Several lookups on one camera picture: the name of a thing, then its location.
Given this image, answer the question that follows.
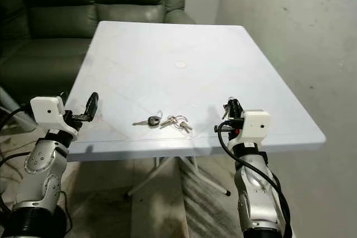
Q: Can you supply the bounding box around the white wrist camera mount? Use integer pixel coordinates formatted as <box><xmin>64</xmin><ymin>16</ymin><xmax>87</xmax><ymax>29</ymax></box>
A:
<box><xmin>30</xmin><ymin>96</ymin><xmax>74</xmax><ymax>135</ymax></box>
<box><xmin>241</xmin><ymin>110</ymin><xmax>272</xmax><ymax>143</ymax></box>

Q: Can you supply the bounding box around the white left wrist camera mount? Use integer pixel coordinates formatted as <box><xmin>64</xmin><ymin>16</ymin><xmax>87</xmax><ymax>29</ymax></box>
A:
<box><xmin>30</xmin><ymin>96</ymin><xmax>74</xmax><ymax>135</ymax></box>

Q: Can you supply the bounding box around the grey blue furniture leg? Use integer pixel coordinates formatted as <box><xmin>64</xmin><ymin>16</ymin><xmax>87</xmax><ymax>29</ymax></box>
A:
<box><xmin>0</xmin><ymin>88</ymin><xmax>24</xmax><ymax>123</ymax></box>

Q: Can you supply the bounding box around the white plastic folding table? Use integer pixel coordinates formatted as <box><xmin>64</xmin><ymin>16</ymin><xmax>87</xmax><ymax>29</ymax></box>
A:
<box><xmin>67</xmin><ymin>21</ymin><xmax>327</xmax><ymax>162</ymax></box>

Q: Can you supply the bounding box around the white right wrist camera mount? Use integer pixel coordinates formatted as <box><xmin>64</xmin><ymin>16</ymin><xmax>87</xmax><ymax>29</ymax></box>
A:
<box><xmin>241</xmin><ymin>110</ymin><xmax>272</xmax><ymax>143</ymax></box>

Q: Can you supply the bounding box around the key bunch with black fob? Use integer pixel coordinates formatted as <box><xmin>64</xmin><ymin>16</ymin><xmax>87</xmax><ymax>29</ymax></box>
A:
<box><xmin>133</xmin><ymin>111</ymin><xmax>193</xmax><ymax>134</ymax></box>

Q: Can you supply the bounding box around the small silver key bunch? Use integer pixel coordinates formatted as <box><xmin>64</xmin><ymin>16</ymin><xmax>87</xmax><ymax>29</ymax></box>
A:
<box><xmin>221</xmin><ymin>96</ymin><xmax>230</xmax><ymax>119</ymax></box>

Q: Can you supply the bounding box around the white metal table leg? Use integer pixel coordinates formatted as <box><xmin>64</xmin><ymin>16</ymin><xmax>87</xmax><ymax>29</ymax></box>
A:
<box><xmin>127</xmin><ymin>157</ymin><xmax>171</xmax><ymax>198</ymax></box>
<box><xmin>178</xmin><ymin>157</ymin><xmax>230</xmax><ymax>196</ymax></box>

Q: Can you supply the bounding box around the dark green leather sofa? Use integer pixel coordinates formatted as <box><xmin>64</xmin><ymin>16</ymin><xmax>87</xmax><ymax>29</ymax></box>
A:
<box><xmin>0</xmin><ymin>0</ymin><xmax>196</xmax><ymax>110</ymax></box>

